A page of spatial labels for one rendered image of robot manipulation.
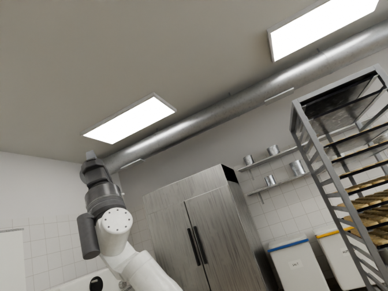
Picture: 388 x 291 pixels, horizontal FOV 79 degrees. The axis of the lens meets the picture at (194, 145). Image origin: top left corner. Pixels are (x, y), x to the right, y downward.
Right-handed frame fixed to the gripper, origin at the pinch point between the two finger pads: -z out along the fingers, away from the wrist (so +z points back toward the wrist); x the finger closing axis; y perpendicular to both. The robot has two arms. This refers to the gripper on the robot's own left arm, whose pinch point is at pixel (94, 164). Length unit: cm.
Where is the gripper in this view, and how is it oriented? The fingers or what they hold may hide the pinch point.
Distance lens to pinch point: 74.6
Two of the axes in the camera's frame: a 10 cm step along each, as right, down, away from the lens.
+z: 4.4, 6.5, -6.2
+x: -0.4, -6.8, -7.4
